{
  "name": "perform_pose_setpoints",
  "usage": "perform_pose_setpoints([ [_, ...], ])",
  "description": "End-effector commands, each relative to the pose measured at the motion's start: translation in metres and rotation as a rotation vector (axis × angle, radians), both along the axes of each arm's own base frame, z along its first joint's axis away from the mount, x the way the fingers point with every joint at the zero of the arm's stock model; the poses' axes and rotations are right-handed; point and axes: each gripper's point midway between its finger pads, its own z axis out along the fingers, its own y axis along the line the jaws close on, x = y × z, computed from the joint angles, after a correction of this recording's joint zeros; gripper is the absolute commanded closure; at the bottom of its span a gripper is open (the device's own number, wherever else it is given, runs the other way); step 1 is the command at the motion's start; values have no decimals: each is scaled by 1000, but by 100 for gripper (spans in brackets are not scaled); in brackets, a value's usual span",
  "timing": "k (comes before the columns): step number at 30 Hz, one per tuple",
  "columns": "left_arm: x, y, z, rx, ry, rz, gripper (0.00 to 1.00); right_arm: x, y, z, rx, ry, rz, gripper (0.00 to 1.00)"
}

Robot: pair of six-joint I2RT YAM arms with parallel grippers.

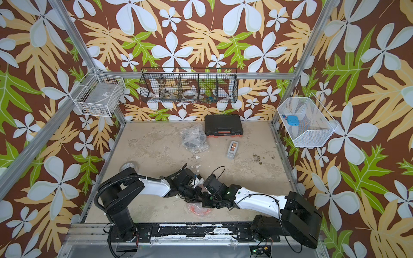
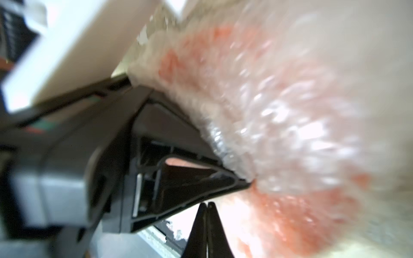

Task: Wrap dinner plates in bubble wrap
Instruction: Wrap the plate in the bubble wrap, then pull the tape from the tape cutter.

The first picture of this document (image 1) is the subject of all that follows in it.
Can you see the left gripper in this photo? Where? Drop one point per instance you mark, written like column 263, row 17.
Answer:
column 196, row 198

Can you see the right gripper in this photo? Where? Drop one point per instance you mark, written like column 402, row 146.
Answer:
column 205, row 202

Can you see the orange plate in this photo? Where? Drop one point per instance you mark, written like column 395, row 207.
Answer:
column 200, row 210

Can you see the clear bubble wrap sheet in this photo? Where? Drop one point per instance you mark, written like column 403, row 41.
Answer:
column 193, row 132

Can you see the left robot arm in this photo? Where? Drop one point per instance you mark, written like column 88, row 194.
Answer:
column 115, row 194

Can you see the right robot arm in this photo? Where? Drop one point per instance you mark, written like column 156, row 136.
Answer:
column 289, row 215

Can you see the white tape dispenser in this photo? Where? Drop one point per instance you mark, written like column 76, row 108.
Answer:
column 232, row 150

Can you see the black plastic case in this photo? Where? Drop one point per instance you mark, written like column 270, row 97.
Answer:
column 223, row 125

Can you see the blue object in basket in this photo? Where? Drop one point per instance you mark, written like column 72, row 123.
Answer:
column 293, row 120

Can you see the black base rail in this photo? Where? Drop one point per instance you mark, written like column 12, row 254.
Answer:
column 240, row 232

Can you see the black wire basket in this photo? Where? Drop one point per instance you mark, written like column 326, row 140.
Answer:
column 192, row 85

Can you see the white wire basket left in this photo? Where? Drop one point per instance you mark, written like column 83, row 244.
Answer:
column 98, row 94

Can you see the white wire basket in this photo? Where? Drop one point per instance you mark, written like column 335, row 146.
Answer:
column 316, row 126
column 98, row 94

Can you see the white wire basket right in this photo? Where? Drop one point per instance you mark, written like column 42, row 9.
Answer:
column 316, row 126

